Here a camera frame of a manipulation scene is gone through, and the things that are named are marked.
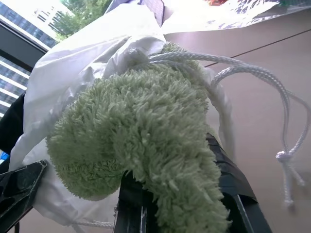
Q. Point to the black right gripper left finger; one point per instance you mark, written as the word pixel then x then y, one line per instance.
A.
pixel 136 208

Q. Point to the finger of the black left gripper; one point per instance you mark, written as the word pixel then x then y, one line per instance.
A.
pixel 11 126
pixel 17 189

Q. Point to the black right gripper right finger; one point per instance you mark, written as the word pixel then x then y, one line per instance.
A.
pixel 238 191

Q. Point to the light green fluffy towel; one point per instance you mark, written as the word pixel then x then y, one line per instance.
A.
pixel 136 116

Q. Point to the dark window frame beam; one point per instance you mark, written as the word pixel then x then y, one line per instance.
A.
pixel 17 41

